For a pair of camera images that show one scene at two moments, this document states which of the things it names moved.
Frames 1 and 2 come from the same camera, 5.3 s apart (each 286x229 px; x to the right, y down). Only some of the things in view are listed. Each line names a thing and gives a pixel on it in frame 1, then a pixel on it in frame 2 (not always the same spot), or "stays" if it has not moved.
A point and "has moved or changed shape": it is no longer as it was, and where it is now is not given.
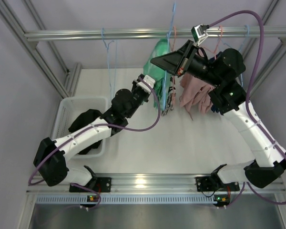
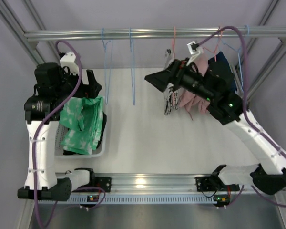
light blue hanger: x=167 y=48 -> x=132 y=65
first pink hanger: x=175 y=34 stays
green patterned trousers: x=159 y=75 -> x=81 y=118
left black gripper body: x=138 y=90 -> x=85 y=84
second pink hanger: x=215 y=52 stays
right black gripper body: x=188 y=59 -> x=174 y=75
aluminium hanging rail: x=152 y=36 stays
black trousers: x=85 y=119 has moved or changed shape
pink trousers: x=194 y=94 stays
